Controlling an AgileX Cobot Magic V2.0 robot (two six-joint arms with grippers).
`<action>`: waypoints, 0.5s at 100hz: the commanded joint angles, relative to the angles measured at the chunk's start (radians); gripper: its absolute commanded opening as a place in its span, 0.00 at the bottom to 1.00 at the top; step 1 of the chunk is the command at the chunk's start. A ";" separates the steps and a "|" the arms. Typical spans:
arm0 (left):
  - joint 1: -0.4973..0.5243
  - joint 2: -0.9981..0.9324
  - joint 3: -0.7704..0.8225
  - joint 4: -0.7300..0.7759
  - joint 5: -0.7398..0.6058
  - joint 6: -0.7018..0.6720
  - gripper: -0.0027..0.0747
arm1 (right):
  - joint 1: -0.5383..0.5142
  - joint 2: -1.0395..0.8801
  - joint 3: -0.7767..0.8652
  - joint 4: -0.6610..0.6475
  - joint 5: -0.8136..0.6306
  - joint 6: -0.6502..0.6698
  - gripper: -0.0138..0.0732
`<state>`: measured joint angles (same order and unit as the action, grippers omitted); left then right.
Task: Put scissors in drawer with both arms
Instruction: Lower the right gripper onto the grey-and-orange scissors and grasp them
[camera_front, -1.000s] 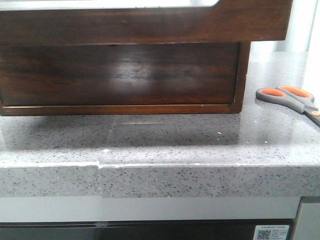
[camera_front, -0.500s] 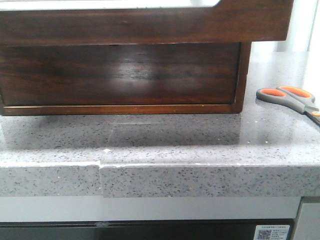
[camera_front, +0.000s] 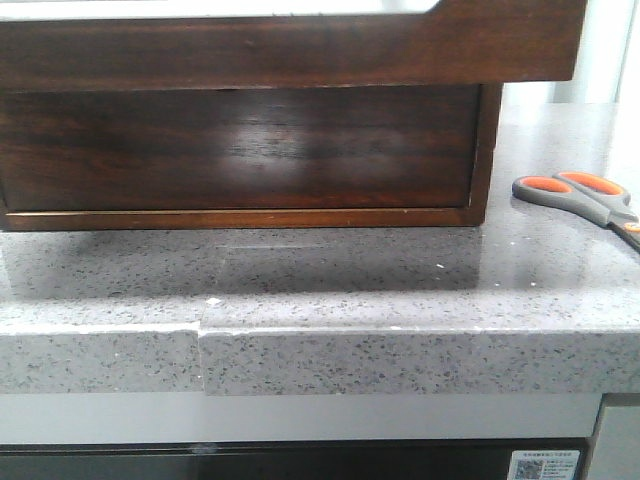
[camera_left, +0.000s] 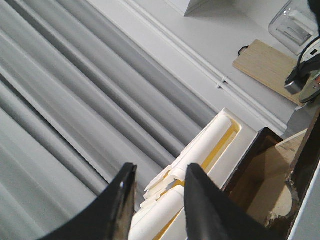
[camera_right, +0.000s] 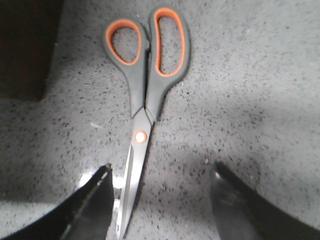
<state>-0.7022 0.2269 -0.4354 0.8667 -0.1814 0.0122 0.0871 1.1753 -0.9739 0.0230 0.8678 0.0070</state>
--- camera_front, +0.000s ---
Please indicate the wooden drawer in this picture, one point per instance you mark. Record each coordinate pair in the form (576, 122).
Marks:
(454, 42)
(250, 150)

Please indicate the grey orange scissors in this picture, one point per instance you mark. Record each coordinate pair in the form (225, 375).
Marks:
(594, 198)

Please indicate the dark wooden drawer cabinet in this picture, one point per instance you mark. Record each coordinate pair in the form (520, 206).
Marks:
(487, 150)

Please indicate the black appliance under counter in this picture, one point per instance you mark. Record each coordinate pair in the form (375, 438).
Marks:
(348, 459)

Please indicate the white QR code sticker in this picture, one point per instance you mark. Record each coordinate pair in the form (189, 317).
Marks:
(543, 464)

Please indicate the grey pleated curtain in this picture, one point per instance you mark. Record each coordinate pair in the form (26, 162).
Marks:
(607, 68)

